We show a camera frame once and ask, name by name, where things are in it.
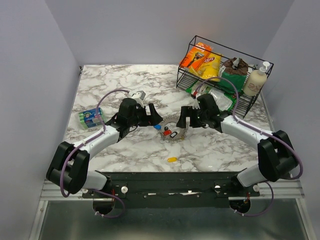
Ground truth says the red key tag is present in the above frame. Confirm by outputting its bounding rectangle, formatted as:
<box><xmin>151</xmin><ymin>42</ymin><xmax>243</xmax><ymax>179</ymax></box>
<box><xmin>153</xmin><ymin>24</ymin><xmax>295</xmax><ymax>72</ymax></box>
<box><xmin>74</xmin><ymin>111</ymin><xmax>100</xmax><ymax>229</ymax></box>
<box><xmin>163</xmin><ymin>126</ymin><xmax>172</xmax><ymax>136</ymax></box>

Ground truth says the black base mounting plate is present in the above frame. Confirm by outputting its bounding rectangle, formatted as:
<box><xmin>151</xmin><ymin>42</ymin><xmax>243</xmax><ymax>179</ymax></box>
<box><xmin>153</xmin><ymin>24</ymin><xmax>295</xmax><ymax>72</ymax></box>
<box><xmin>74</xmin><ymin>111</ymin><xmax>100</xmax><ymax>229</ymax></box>
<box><xmin>81</xmin><ymin>170</ymin><xmax>261</xmax><ymax>209</ymax></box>

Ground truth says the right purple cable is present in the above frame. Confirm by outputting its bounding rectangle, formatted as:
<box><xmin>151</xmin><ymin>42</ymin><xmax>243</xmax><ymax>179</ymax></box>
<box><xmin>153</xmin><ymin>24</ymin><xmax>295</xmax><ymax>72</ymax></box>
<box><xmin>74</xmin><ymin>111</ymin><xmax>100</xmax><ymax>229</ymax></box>
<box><xmin>192</xmin><ymin>76</ymin><xmax>304</xmax><ymax>181</ymax></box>

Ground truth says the orange razor package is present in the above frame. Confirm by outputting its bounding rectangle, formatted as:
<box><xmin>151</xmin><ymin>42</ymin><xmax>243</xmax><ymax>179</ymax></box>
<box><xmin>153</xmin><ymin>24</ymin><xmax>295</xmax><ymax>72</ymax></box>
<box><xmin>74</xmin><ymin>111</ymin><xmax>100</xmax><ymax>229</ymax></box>
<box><xmin>179</xmin><ymin>42</ymin><xmax>213</xmax><ymax>70</ymax></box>

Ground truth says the black key tag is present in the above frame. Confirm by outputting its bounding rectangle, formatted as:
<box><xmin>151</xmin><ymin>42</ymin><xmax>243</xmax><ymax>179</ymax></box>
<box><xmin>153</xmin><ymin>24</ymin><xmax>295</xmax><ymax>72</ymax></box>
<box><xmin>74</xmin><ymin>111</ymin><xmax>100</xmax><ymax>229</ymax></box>
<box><xmin>170</xmin><ymin>131</ymin><xmax>178</xmax><ymax>138</ymax></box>

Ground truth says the blue key tag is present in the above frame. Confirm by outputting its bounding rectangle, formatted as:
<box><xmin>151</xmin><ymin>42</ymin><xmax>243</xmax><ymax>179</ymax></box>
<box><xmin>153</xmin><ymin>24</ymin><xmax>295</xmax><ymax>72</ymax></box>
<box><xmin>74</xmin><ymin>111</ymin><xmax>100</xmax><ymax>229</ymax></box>
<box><xmin>154</xmin><ymin>124</ymin><xmax>162</xmax><ymax>131</ymax></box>

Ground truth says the brown crumpled bag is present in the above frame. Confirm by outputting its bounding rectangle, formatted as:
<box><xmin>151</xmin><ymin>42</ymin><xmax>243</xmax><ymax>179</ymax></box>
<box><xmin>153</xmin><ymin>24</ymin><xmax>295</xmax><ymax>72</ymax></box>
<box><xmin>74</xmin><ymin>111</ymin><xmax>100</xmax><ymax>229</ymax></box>
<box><xmin>222</xmin><ymin>57</ymin><xmax>249</xmax><ymax>76</ymax></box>

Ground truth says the dark green bag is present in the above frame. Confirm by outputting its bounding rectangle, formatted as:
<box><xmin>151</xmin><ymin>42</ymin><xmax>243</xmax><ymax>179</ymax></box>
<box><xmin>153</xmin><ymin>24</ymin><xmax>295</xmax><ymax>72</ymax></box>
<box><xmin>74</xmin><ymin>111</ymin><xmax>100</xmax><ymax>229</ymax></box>
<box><xmin>218</xmin><ymin>72</ymin><xmax>247</xmax><ymax>94</ymax></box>

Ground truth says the cream lotion pump bottle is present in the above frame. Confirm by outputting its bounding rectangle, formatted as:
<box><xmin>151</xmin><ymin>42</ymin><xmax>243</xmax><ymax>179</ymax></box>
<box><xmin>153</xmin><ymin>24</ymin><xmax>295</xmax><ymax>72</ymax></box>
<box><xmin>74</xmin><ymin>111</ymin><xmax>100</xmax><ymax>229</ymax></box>
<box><xmin>243</xmin><ymin>61</ymin><xmax>271</xmax><ymax>97</ymax></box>

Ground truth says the black wire basket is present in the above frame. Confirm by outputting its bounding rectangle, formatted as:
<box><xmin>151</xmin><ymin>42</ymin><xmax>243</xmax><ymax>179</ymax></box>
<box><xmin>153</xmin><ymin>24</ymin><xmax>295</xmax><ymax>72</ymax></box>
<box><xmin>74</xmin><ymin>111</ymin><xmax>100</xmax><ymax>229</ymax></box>
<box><xmin>176</xmin><ymin>35</ymin><xmax>274</xmax><ymax>118</ymax></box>

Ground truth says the green sponge pack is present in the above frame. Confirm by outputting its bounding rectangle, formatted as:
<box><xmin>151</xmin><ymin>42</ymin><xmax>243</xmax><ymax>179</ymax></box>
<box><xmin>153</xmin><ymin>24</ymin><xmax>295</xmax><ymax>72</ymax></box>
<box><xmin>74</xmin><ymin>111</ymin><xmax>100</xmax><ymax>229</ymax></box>
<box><xmin>76</xmin><ymin>107</ymin><xmax>105</xmax><ymax>129</ymax></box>

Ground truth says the metal keyring holder with rings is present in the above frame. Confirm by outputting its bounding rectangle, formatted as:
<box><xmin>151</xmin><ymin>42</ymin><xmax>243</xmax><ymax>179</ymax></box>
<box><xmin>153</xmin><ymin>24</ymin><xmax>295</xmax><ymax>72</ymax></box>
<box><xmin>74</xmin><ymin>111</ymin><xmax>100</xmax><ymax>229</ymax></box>
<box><xmin>158</xmin><ymin>115</ymin><xmax>188</xmax><ymax>143</ymax></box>

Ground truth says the yellow key tag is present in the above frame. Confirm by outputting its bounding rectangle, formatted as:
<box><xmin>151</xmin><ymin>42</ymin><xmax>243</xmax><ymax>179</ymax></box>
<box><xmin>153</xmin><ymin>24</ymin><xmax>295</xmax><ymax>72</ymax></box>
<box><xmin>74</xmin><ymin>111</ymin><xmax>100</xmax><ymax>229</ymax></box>
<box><xmin>167</xmin><ymin>157</ymin><xmax>178</xmax><ymax>163</ymax></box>

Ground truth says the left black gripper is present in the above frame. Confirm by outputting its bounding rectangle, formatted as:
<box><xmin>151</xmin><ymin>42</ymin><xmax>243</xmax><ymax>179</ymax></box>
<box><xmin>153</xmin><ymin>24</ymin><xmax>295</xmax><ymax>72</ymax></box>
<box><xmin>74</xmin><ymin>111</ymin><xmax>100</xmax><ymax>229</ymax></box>
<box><xmin>128</xmin><ymin>103</ymin><xmax>163</xmax><ymax>128</ymax></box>

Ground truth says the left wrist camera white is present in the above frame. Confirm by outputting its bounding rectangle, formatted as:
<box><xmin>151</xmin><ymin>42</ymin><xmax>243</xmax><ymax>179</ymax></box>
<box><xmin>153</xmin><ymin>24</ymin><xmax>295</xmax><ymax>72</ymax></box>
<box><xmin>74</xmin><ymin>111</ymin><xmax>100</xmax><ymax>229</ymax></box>
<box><xmin>127</xmin><ymin>90</ymin><xmax>146</xmax><ymax>107</ymax></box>

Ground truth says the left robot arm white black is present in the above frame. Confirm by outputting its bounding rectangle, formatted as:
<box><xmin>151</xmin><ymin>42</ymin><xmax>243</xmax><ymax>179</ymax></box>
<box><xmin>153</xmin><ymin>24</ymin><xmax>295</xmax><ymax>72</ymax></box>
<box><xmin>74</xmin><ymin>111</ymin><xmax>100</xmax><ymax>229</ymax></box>
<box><xmin>46</xmin><ymin>98</ymin><xmax>163</xmax><ymax>198</ymax></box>

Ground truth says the aluminium frame rail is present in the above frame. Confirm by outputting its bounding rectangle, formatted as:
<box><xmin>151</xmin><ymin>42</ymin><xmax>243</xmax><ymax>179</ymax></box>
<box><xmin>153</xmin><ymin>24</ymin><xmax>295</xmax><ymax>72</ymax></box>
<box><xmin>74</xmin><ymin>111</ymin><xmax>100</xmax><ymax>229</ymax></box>
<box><xmin>39</xmin><ymin>178</ymin><xmax>306</xmax><ymax>201</ymax></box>

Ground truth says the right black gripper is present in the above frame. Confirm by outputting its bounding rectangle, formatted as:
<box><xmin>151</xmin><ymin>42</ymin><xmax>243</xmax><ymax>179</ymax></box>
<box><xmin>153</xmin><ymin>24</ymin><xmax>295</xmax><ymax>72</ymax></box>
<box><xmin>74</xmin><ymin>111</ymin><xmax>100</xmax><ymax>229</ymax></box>
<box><xmin>175</xmin><ymin>106</ymin><xmax>208</xmax><ymax>129</ymax></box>

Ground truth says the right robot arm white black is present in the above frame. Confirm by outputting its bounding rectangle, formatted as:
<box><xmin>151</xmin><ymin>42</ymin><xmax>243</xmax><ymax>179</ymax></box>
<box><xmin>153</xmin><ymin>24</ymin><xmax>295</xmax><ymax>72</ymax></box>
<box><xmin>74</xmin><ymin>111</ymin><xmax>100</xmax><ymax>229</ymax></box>
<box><xmin>176</xmin><ymin>93</ymin><xmax>299</xmax><ymax>196</ymax></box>

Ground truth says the yellow chips bag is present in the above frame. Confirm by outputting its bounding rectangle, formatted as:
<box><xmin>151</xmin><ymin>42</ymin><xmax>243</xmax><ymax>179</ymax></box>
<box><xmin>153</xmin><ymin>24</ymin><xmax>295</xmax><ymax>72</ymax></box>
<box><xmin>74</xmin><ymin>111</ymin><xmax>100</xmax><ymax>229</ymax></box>
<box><xmin>188</xmin><ymin>53</ymin><xmax>222</xmax><ymax>80</ymax></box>

